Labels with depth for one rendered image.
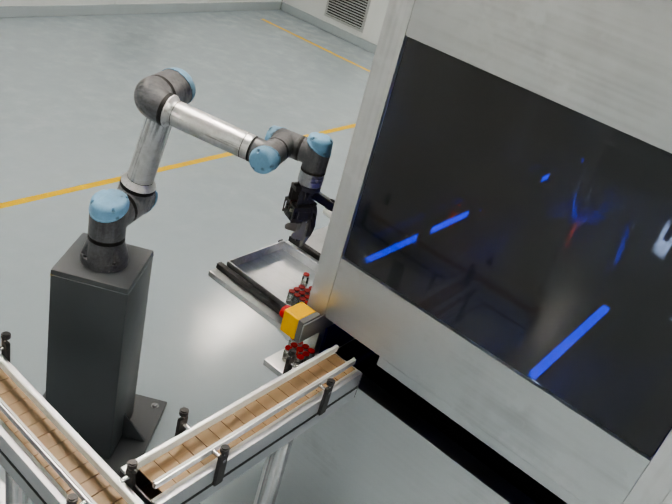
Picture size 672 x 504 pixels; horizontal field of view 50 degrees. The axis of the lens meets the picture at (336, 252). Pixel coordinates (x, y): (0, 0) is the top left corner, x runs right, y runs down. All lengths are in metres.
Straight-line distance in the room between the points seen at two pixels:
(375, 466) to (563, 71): 1.18
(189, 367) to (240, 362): 0.24
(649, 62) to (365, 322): 0.93
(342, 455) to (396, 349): 0.44
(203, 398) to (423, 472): 1.37
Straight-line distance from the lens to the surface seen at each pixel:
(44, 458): 1.61
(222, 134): 2.02
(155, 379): 3.18
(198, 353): 3.33
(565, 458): 1.75
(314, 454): 2.24
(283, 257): 2.43
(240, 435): 1.68
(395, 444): 2.00
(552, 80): 1.49
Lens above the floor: 2.16
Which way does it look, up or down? 30 degrees down
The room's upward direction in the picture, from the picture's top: 16 degrees clockwise
